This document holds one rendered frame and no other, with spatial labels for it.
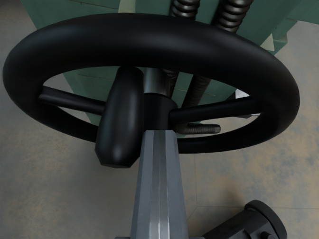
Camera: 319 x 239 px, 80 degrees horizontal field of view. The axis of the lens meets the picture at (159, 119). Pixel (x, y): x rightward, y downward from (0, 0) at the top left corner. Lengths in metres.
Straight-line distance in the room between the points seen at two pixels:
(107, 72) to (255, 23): 0.35
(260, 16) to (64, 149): 1.01
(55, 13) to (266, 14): 0.31
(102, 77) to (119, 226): 0.74
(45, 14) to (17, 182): 0.88
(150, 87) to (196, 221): 0.93
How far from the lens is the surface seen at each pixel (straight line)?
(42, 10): 0.40
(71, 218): 1.07
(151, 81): 0.23
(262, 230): 1.00
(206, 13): 0.21
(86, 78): 0.53
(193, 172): 1.08
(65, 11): 0.38
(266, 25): 0.23
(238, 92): 0.54
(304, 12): 0.37
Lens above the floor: 1.03
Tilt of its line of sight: 69 degrees down
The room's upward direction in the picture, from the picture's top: 24 degrees clockwise
